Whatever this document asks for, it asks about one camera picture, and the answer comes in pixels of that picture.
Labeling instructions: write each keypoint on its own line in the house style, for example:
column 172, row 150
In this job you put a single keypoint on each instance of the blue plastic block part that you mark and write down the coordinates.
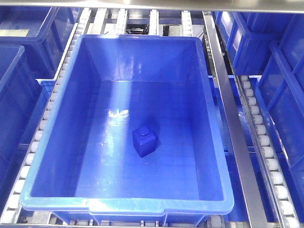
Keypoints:
column 144, row 141

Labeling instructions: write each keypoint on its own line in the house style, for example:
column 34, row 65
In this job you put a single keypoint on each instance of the steel roller shelf rack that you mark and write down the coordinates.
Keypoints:
column 255, row 210

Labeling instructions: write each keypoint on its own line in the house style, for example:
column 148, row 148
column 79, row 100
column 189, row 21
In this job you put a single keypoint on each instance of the large blue target bin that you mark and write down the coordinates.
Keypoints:
column 86, row 167

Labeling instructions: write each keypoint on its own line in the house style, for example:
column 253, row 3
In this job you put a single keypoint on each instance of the blue bin upper right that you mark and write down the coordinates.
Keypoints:
column 247, row 36

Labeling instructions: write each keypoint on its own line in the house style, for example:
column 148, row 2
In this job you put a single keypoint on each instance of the blue bin left front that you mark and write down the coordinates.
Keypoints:
column 19, row 92

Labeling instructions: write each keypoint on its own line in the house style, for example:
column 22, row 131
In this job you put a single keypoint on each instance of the blue bin upper left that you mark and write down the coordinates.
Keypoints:
column 42, row 31

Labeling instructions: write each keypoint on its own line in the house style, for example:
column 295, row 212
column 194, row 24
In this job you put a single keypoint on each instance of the blue bin right side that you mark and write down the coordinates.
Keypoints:
column 282, row 89

